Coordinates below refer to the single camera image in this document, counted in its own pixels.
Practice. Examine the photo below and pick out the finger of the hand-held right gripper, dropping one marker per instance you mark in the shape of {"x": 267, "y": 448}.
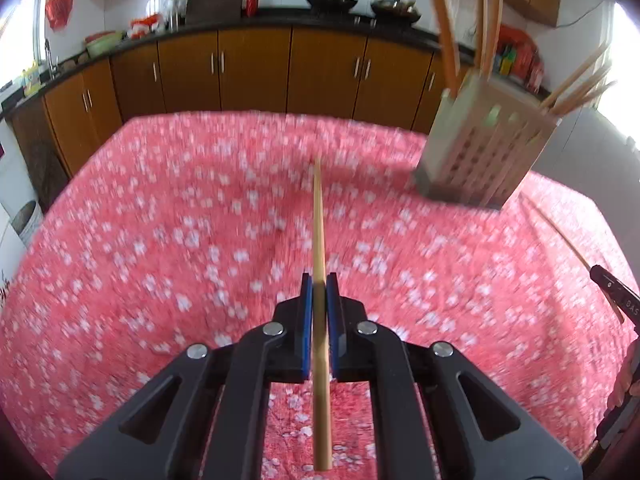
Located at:
{"x": 612, "y": 287}

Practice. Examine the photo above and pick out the yellow detergent bottle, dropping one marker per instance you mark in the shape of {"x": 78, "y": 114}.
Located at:
{"x": 31, "y": 79}

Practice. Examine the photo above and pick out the red packets on counter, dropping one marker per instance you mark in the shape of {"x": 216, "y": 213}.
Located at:
{"x": 520, "y": 57}

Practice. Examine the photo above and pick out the black kitchen countertop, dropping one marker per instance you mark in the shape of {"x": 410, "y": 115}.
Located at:
{"x": 280, "y": 16}

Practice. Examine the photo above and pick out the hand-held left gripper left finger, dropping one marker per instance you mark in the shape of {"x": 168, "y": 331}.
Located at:
{"x": 306, "y": 330}

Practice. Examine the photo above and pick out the dark cutting board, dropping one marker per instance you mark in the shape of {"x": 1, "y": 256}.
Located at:
{"x": 215, "y": 2}

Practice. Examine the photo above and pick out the steel jar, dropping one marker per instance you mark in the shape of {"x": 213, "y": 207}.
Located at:
{"x": 176, "y": 12}

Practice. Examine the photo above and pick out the green plastic basin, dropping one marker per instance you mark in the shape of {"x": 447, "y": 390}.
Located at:
{"x": 105, "y": 44}

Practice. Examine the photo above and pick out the white appliance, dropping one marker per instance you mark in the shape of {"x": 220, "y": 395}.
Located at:
{"x": 15, "y": 195}

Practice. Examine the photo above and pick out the person's right hand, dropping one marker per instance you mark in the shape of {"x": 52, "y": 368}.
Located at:
{"x": 625, "y": 375}

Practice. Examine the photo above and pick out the white perforated utensil holder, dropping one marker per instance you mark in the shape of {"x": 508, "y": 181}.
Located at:
{"x": 480, "y": 160}

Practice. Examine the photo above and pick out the black wok with lid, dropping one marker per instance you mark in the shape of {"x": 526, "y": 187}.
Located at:
{"x": 397, "y": 9}

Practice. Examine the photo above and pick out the red wall decoration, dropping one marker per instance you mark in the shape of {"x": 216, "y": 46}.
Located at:
{"x": 60, "y": 7}

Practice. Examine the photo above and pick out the sink faucet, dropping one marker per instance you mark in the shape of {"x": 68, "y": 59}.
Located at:
{"x": 49, "y": 57}

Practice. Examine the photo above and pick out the bright window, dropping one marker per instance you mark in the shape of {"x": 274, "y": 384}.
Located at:
{"x": 622, "y": 75}

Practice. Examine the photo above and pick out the red and white container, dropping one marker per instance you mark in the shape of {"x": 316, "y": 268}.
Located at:
{"x": 147, "y": 26}

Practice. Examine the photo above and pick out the red floral tablecloth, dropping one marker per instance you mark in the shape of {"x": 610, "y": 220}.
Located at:
{"x": 200, "y": 260}

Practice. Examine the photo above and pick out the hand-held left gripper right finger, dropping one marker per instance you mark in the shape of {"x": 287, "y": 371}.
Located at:
{"x": 332, "y": 330}

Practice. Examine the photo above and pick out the long wooden base cabinets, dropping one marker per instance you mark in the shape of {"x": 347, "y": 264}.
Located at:
{"x": 300, "y": 70}

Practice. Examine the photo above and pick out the wooden sink base cabinets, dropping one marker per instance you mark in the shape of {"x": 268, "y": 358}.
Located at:
{"x": 75, "y": 110}

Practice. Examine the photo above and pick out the red chopstick holder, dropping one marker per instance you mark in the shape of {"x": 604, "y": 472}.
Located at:
{"x": 251, "y": 2}

